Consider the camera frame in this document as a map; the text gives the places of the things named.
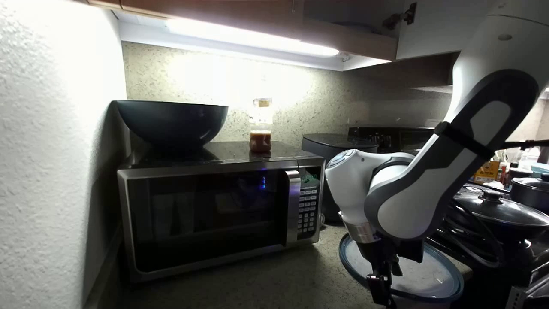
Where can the black pot with lid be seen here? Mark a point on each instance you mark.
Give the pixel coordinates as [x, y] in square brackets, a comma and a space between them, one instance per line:
[506, 246]

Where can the jar with amber contents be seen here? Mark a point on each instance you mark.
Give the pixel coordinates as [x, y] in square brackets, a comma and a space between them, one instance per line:
[261, 123]

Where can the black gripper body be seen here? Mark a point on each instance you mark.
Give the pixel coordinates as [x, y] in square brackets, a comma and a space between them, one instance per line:
[382, 257]

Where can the stainless steel microwave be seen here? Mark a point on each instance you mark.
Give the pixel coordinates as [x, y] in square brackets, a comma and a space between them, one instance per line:
[214, 207]

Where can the under cabinet light strip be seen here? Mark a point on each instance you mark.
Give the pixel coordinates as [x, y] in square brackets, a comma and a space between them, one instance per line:
[338, 54]

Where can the blue rimmed glass lid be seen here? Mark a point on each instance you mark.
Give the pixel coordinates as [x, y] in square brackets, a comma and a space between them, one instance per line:
[432, 281]

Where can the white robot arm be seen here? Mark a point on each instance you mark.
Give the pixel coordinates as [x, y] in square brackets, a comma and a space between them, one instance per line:
[391, 202]

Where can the black air fryer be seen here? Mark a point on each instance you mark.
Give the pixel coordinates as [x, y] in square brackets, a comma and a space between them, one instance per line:
[328, 147]

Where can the black stove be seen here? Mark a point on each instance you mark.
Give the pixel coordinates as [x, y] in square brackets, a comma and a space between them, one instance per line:
[389, 140]

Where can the dark bowl on microwave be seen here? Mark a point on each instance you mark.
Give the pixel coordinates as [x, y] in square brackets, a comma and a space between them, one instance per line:
[171, 126]

